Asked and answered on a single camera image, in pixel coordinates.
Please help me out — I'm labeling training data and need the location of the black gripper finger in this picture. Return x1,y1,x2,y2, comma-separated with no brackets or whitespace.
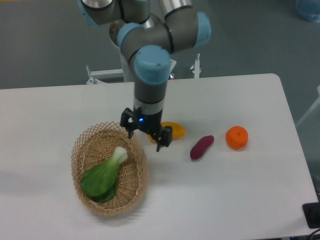
155,126,173,152
120,107,135,139

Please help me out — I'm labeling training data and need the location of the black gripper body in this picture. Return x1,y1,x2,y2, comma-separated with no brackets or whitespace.
133,107,163,137

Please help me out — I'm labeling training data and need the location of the green bok choy vegetable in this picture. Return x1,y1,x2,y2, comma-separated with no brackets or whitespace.
81,146,128,203

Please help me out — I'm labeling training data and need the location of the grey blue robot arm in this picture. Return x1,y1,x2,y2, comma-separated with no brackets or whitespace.
78,0,212,148

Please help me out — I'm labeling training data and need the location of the woven wicker basket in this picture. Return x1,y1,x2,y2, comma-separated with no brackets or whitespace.
71,122,149,216

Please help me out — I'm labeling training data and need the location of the yellow mango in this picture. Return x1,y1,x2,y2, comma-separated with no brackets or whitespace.
160,121,186,141

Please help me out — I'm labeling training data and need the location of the purple sweet potato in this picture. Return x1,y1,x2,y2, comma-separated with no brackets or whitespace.
189,135,215,161

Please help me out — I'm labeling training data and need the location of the orange tangerine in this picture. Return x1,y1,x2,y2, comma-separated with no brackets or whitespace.
225,125,249,150

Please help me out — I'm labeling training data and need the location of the black box at edge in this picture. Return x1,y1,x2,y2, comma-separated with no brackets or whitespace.
302,202,320,229

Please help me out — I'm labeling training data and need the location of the blue plastic bag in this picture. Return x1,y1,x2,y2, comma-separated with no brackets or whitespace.
295,0,320,24

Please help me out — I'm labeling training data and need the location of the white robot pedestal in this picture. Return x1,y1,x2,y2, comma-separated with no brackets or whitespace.
119,48,135,83

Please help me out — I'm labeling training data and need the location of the white metal base frame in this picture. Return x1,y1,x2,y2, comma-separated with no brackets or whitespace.
85,53,202,85

